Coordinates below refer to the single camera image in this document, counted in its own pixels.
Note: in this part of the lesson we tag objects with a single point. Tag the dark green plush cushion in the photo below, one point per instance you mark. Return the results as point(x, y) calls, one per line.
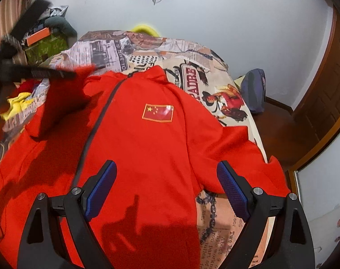
point(62, 25)

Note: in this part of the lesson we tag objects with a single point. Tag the dark blue backpack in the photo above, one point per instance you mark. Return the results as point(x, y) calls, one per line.
point(253, 90)

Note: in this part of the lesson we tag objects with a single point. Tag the newspaper print bed cover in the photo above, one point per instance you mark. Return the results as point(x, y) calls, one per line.
point(199, 73)

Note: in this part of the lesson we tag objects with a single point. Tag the brown wooden door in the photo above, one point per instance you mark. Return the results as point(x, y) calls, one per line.
point(320, 106)

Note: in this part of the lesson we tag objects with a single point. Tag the yellow cloth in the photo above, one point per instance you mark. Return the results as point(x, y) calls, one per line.
point(17, 104)

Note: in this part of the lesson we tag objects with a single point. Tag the orange box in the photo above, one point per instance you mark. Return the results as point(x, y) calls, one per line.
point(32, 39)

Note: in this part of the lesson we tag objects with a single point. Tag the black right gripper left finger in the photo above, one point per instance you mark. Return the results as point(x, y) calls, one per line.
point(42, 243)

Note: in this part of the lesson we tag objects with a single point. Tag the yellow round object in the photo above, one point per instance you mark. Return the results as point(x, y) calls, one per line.
point(145, 29)

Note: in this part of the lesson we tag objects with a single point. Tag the white wardrobe panel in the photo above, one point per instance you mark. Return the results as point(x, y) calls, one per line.
point(319, 188)

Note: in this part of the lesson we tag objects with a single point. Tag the red zip jacket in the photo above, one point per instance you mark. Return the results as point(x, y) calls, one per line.
point(166, 146)

